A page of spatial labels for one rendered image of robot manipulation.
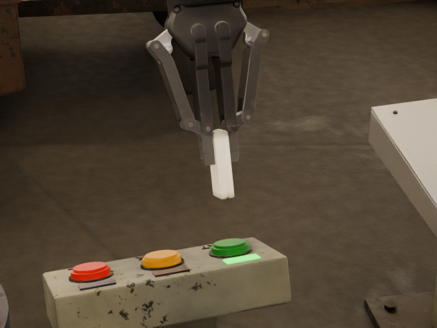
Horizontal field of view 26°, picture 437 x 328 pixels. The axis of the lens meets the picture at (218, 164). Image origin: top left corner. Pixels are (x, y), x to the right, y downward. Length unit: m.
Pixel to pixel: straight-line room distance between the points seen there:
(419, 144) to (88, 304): 0.89
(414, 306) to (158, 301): 1.07
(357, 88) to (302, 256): 0.98
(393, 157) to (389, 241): 0.51
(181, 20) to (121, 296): 0.28
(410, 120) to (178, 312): 0.90
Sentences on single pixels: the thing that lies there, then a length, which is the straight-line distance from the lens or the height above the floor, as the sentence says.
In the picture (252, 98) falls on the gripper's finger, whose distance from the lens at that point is 0.98.
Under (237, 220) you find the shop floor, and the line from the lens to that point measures 2.23.
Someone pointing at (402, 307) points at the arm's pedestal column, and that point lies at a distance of 1.95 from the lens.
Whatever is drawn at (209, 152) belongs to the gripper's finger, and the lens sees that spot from 0.98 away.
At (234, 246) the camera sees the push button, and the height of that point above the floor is 0.61.
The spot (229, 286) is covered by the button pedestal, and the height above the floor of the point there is 0.60.
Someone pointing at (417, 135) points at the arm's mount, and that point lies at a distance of 1.71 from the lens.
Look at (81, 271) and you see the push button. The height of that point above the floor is 0.61.
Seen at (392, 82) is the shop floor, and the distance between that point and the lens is 3.03.
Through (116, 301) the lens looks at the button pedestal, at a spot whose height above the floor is 0.61.
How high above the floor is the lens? 1.15
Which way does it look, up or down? 28 degrees down
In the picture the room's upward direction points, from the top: straight up
